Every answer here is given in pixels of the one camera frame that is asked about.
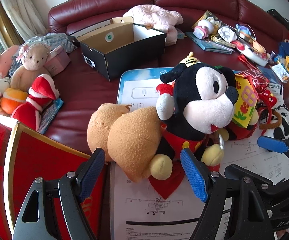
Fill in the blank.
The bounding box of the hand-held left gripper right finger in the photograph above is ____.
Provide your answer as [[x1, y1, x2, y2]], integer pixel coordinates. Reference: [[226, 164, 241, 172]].
[[180, 148, 275, 240]]

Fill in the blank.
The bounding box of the panda plush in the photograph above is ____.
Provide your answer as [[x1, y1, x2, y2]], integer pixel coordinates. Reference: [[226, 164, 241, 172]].
[[269, 120, 289, 140]]

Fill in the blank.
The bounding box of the brown fuzzy headband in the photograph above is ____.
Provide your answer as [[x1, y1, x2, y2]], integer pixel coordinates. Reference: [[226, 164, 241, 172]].
[[259, 112, 283, 130]]

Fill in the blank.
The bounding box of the black bag strap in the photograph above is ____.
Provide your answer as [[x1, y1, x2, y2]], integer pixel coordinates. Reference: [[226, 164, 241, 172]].
[[267, 9, 289, 32]]

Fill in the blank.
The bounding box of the small white plush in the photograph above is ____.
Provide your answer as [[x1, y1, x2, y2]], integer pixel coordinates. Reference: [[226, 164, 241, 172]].
[[0, 76, 11, 94]]

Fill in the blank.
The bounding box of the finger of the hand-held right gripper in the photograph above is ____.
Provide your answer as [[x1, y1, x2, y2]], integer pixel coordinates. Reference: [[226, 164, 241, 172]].
[[224, 163, 289, 193], [257, 135, 289, 170]]

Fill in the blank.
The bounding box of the red foil packet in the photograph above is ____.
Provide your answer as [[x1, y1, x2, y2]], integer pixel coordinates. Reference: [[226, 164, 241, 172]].
[[237, 69, 270, 93]]

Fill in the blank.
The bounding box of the white face mask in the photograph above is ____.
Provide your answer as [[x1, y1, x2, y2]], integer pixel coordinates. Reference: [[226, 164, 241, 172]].
[[218, 26, 238, 43]]

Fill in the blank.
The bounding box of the blue book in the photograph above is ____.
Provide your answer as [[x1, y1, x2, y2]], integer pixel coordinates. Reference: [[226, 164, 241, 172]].
[[186, 31, 235, 54]]

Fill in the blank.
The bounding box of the small picture card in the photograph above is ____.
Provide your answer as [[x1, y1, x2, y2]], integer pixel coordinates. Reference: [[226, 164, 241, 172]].
[[272, 64, 289, 83]]

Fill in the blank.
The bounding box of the blue building block toy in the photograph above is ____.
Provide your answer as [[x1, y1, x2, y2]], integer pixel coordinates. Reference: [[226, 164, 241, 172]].
[[278, 40, 289, 58]]

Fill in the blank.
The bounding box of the yellow toy package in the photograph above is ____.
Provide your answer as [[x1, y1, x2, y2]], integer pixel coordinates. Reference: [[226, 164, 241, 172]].
[[192, 10, 222, 28]]

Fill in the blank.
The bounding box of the red white santa plush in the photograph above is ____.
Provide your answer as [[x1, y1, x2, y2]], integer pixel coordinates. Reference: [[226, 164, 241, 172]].
[[11, 74, 60, 130]]

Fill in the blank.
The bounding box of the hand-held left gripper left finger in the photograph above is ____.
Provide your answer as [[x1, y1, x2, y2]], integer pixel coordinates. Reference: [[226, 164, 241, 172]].
[[12, 148, 107, 240]]

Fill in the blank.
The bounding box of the pink storage box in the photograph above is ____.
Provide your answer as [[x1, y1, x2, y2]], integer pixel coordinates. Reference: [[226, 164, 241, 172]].
[[43, 46, 71, 77]]

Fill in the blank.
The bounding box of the orange plush toy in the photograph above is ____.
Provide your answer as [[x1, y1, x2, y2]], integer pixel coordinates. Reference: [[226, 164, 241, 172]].
[[87, 102, 165, 184]]

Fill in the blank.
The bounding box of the large pink plush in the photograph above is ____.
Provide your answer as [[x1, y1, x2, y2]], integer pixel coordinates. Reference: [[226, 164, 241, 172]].
[[0, 45, 20, 88]]

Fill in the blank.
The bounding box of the black shoe box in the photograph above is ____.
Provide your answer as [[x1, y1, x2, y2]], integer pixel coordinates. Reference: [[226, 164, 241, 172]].
[[67, 16, 166, 82]]

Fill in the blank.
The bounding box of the white toy tray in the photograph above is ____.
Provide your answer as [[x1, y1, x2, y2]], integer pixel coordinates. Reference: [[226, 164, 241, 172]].
[[234, 40, 270, 67]]

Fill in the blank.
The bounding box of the red cardboard box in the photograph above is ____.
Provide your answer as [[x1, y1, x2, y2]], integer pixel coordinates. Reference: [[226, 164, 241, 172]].
[[0, 116, 110, 240]]

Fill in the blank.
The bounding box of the grey floral cloth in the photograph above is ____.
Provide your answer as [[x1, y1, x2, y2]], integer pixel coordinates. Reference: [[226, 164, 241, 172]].
[[22, 33, 77, 53]]

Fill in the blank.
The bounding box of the cream curtain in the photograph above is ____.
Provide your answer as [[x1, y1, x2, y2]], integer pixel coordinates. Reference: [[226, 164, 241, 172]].
[[1, 0, 50, 43]]

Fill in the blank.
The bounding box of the yellow tiger plush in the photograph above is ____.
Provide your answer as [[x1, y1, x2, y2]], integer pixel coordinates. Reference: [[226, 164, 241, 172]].
[[156, 52, 198, 98]]

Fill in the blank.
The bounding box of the pink padded garment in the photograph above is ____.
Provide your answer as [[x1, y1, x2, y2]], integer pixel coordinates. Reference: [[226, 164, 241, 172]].
[[123, 4, 183, 46]]

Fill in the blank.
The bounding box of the white instruction sheet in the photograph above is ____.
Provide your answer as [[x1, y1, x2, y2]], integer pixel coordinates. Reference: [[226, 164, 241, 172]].
[[109, 79, 289, 240]]

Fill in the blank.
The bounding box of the red headband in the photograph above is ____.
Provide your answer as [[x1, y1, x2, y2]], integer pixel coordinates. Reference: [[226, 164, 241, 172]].
[[257, 90, 280, 128]]

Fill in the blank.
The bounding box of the black white mouse plush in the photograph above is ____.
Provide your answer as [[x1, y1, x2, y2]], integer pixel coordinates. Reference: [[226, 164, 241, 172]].
[[148, 62, 240, 202]]

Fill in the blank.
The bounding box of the round orange plush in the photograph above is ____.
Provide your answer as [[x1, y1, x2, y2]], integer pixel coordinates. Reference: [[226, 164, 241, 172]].
[[0, 87, 29, 115]]

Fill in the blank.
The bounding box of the pink white round toy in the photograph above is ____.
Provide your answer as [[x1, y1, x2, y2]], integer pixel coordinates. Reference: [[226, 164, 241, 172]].
[[194, 19, 213, 39]]

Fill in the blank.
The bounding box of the yellow foam house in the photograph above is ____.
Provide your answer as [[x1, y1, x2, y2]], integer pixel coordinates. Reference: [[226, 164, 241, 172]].
[[232, 76, 259, 128]]

